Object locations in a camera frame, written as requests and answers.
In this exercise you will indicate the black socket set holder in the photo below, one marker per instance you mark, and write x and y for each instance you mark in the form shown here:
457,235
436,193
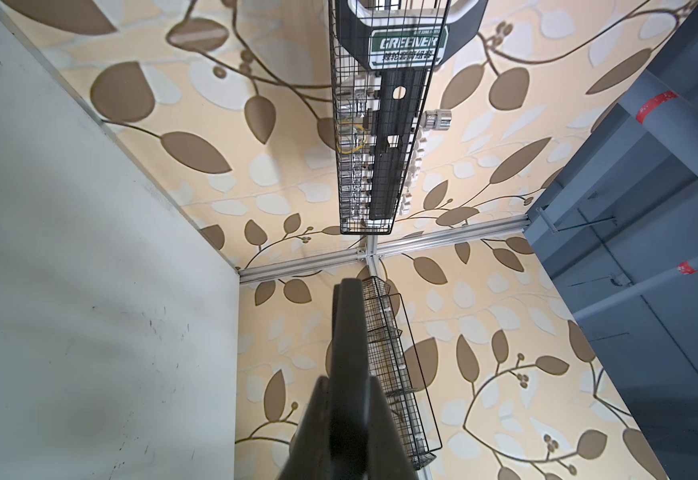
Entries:
403,90

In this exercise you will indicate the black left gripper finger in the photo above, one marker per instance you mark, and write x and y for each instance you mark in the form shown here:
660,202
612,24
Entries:
347,430

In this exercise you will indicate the black wire basket right wall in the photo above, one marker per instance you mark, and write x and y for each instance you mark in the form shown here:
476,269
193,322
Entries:
398,363

